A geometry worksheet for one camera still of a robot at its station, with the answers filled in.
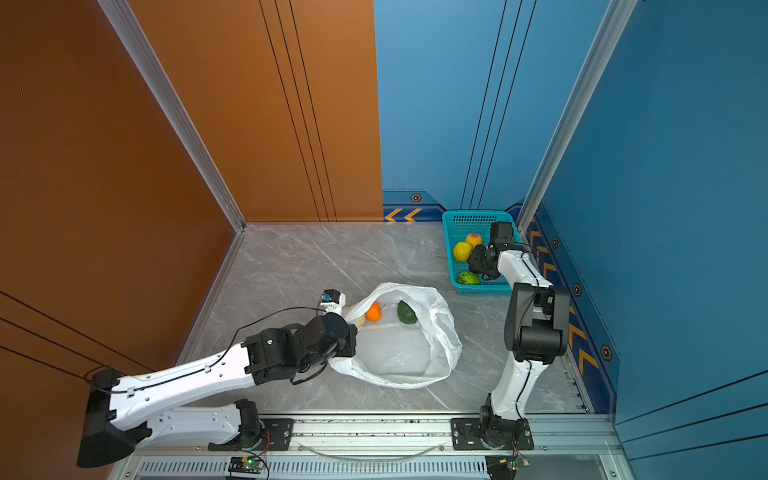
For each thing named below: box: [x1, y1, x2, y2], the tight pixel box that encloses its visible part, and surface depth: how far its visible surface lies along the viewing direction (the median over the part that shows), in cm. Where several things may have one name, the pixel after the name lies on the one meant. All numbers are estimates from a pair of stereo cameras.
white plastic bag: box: [328, 282, 463, 389], surface depth 86 cm
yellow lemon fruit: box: [453, 241, 472, 262], surface depth 107 cm
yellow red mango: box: [465, 233, 483, 250], surface depth 111 cm
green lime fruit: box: [458, 271, 481, 285], surface depth 98 cm
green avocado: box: [397, 300, 418, 324], surface depth 91 cm
